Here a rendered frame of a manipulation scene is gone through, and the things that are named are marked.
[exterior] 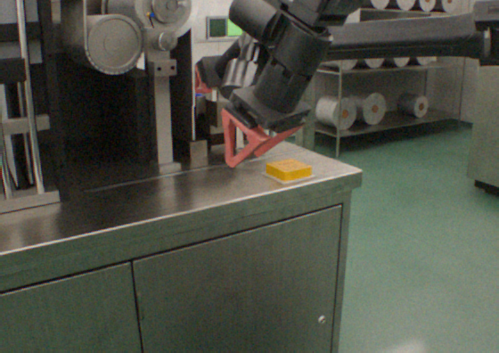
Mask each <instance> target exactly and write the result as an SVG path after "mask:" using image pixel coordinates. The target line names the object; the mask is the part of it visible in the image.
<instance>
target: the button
mask: <svg viewBox="0 0 499 353"><path fill-rule="evenodd" d="M266 173H267V174H269V175H271V176H273V177H277V178H279V179H281V180H282V181H284V182H287V181H291V180H294V179H299V178H302V177H310V176H312V167H311V166H310V165H307V164H306V163H303V162H301V161H298V160H294V159H293V158H290V159H286V160H278V161H274V162H268V163H267V164H266Z"/></svg>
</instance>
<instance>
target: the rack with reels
mask: <svg viewBox="0 0 499 353"><path fill-rule="evenodd" d="M456 3H457V0H364V4H363V5H362V6H361V7H360V11H377V12H418V13H429V17H431V14H432V13H436V14H453V15H458V14H460V13H451V12H453V11H454V9H455V7H456V5H457V4H456ZM432 58H433V57H420V58H414V57H408V58H396V59H392V58H384V59H371V60H366V59H359V60H347V61H336V62H333V61H330V62H322V65H321V66H319V67H318V69H317V70H316V71H318V72H323V73H330V74H335V75H339V96H337V95H334V94H326V95H324V96H323V97H321V100H319V102H318V104H317V105H316V111H315V112H316V117H317V119H318V121H319V122H315V131H316V132H320V133H323V134H326V135H330V136H333V137H336V157H339V139H340V138H341V137H346V136H352V135H360V134H364V133H370V132H374V131H379V130H383V129H392V128H398V127H406V126H410V125H415V124H419V123H424V122H433V121H437V120H442V119H450V118H454V117H457V118H458V121H457V128H456V132H459V126H460V120H461V107H462V90H463V84H464V72H465V67H466V61H465V60H466V57H464V60H463V65H461V64H452V63H446V62H436V61H432ZM446 68H462V83H461V89H462V90H461V96H460V102H459V108H460V109H459V114H454V113H450V112H446V111H440V110H437V109H434V108H430V107H428V100H427V98H426V92H427V76H428V70H429V69H446ZM405 70H426V71H425V87H424V95H423V96H422V95H417V94H408V93H402V94H401V95H400V96H399V97H398V100H397V110H395V111H385V109H386V103H385V100H384V97H383V96H382V95H381V94H379V93H375V92H370V91H365V90H361V89H357V90H354V91H352V92H351V93H350V95H349V96H348V98H347V97H342V96H341V94H342V84H341V78H342V75H351V74H359V73H363V74H369V73H378V72H386V71H392V72H395V71H405Z"/></svg>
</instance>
